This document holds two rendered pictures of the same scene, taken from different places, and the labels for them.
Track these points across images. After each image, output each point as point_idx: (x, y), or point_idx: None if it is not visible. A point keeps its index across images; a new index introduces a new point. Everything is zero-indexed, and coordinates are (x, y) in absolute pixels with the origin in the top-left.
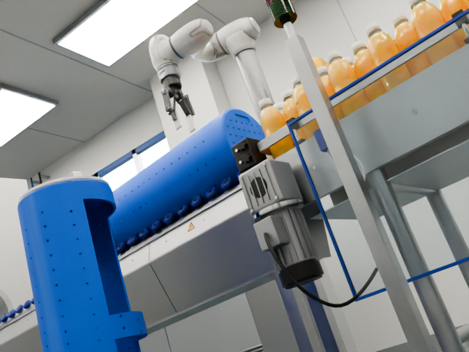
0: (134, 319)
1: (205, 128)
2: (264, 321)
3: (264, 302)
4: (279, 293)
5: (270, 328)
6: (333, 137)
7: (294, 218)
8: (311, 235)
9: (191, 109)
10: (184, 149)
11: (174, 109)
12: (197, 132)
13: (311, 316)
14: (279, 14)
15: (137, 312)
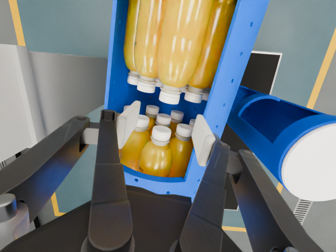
0: (264, 94)
1: (263, 8)
2: (94, 101)
3: (88, 99)
4: (85, 83)
5: (97, 97)
6: None
7: None
8: None
9: (78, 129)
10: (242, 77)
11: (224, 147)
12: (248, 37)
13: (95, 61)
14: None
15: (262, 95)
